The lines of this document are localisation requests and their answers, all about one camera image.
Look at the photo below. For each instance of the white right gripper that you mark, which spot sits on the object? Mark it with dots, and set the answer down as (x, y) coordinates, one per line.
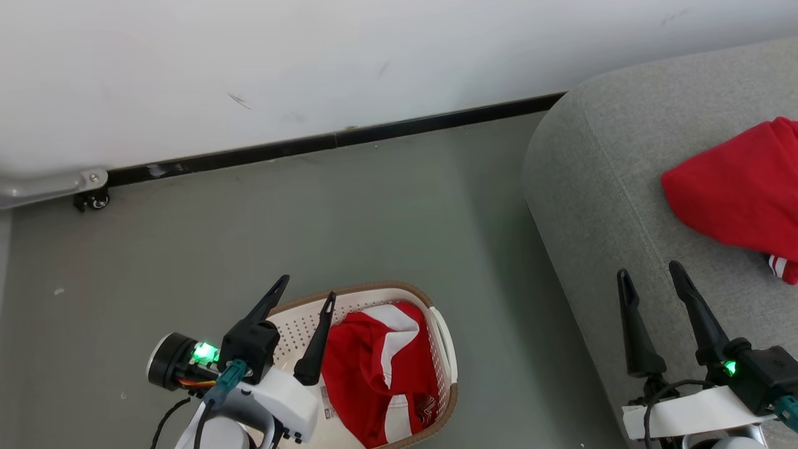
(692, 415)

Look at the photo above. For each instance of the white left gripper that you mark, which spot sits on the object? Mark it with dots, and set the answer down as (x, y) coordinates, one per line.
(287, 402)

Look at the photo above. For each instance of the red and white garment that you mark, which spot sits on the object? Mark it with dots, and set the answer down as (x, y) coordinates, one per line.
(355, 374)

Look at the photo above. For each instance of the red garment with striped cuff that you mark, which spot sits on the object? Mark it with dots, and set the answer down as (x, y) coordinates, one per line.
(735, 187)

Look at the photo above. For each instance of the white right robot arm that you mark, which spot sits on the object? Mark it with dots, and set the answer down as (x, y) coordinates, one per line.
(729, 444)

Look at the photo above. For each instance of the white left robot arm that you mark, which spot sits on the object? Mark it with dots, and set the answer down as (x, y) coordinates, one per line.
(218, 436)

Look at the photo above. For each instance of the grey fabric sofa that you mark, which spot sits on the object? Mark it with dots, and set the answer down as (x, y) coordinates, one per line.
(598, 187)

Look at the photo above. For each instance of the cream perforated laundry basket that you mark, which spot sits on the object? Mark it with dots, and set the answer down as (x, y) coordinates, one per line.
(293, 330)

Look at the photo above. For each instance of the barcode sticker label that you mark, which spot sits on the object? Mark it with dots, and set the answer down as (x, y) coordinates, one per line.
(327, 405)

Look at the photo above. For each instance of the black cylindrical left gripper motor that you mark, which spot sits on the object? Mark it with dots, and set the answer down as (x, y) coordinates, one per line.
(171, 362)

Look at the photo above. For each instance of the black baseboard strip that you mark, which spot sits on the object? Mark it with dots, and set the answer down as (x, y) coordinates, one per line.
(374, 132)

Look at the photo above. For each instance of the small black caster wheel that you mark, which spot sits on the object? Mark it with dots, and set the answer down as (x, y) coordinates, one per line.
(92, 201)

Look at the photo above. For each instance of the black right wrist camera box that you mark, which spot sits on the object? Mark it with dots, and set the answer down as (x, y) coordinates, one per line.
(767, 374)

